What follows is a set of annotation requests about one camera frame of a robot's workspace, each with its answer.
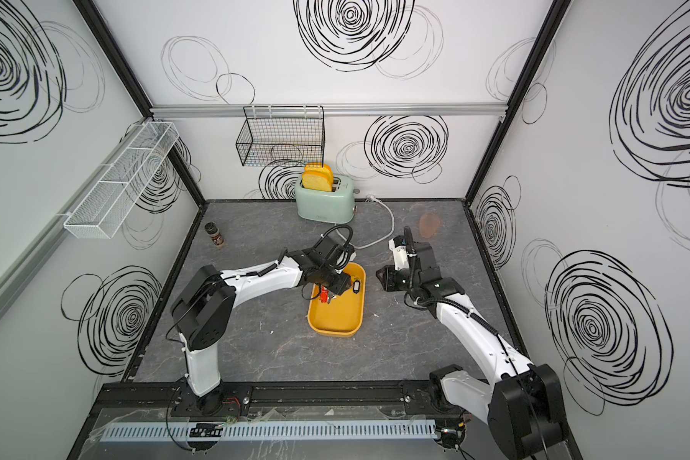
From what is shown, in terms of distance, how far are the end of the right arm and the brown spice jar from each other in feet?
2.12

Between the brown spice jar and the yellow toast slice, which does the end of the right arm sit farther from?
the brown spice jar

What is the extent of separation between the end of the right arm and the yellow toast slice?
429mm

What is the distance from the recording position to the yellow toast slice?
3.31ft

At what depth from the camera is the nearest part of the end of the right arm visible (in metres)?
0.64

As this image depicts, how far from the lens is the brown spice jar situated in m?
1.01

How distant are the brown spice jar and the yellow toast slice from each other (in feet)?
1.16
